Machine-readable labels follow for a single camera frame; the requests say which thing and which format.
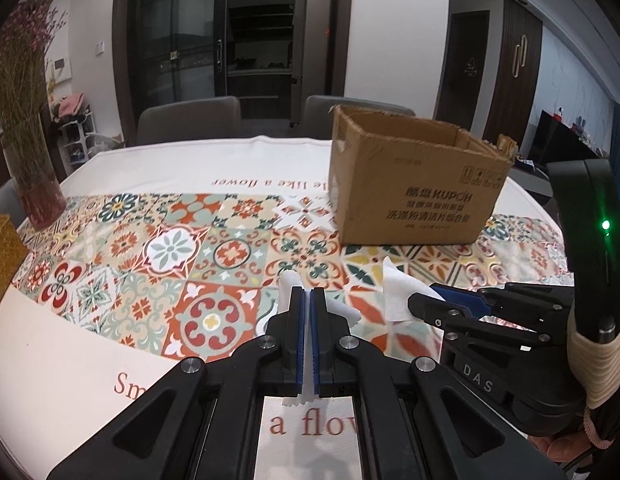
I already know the yellow woven box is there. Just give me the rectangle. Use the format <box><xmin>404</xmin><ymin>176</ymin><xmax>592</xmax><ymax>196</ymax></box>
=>
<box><xmin>0</xmin><ymin>213</ymin><xmax>28</xmax><ymax>333</ymax></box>

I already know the wood panel door gold handle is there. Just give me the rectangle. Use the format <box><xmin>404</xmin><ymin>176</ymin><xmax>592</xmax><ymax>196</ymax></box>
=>
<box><xmin>482</xmin><ymin>0</ymin><xmax>543</xmax><ymax>148</ymax></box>

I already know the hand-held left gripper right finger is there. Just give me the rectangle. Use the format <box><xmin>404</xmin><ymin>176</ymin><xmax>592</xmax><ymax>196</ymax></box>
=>
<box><xmin>311</xmin><ymin>287</ymin><xmax>565</xmax><ymax>480</ymax></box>

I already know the brown cardboard box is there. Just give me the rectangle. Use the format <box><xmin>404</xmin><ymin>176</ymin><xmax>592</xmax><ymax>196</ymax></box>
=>
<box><xmin>329</xmin><ymin>104</ymin><xmax>515</xmax><ymax>246</ymax></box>

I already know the dark glass sliding door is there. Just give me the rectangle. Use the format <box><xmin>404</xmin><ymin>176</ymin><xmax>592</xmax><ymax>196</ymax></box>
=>
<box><xmin>112</xmin><ymin>0</ymin><xmax>353</xmax><ymax>136</ymax></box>

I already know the dried flower bunch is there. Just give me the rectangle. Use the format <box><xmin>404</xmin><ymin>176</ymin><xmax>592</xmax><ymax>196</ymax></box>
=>
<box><xmin>0</xmin><ymin>0</ymin><xmax>66</xmax><ymax>186</ymax></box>

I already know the white shoe rack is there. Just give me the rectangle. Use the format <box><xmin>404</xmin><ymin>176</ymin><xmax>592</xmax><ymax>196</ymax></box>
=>
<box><xmin>57</xmin><ymin>110</ymin><xmax>98</xmax><ymax>181</ymax></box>

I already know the floral patterned tablecloth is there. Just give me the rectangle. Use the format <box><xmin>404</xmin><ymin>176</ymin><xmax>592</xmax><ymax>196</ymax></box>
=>
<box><xmin>0</xmin><ymin>135</ymin><xmax>575</xmax><ymax>480</ymax></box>

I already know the white cloth wipe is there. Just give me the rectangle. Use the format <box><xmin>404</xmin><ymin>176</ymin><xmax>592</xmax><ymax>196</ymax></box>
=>
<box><xmin>276</xmin><ymin>256</ymin><xmax>431</xmax><ymax>409</ymax></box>

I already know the person's right hand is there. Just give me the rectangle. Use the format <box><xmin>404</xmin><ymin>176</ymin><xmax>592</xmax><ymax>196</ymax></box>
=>
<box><xmin>532</xmin><ymin>435</ymin><xmax>595</xmax><ymax>467</ymax></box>

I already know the black television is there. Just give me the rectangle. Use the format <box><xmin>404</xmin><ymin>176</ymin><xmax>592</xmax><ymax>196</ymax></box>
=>
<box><xmin>530</xmin><ymin>110</ymin><xmax>613</xmax><ymax>166</ymax></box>

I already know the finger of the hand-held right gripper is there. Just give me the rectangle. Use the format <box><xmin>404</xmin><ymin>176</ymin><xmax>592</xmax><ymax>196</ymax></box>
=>
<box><xmin>409</xmin><ymin>292</ymin><xmax>570</xmax><ymax>346</ymax></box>
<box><xmin>430</xmin><ymin>282</ymin><xmax>575</xmax><ymax>311</ymax></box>

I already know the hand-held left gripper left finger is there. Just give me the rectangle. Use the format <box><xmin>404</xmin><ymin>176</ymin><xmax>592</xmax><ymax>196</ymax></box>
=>
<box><xmin>45</xmin><ymin>286</ymin><xmax>308</xmax><ymax>480</ymax></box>

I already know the dark hallway door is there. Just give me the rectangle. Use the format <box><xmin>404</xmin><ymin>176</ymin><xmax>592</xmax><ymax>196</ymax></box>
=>
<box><xmin>447</xmin><ymin>10</ymin><xmax>490</xmax><ymax>128</ymax></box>

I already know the pink cloth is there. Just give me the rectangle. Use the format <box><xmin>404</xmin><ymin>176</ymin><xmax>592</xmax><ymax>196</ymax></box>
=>
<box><xmin>57</xmin><ymin>92</ymin><xmax>86</xmax><ymax>117</ymax></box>

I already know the grey television cabinet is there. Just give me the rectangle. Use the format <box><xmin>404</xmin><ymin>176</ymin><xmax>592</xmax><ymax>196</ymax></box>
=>
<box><xmin>510</xmin><ymin>162</ymin><xmax>555</xmax><ymax>201</ymax></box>

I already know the pink glass vase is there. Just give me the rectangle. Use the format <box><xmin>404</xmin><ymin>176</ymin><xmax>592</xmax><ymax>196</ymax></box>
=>
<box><xmin>1</xmin><ymin>110</ymin><xmax>67</xmax><ymax>232</ymax></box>

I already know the grey dining chair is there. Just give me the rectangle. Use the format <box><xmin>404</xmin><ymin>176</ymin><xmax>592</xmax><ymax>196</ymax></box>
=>
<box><xmin>0</xmin><ymin>180</ymin><xmax>26</xmax><ymax>221</ymax></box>
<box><xmin>136</xmin><ymin>96</ymin><xmax>242</xmax><ymax>147</ymax></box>
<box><xmin>302</xmin><ymin>95</ymin><xmax>415</xmax><ymax>138</ymax></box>

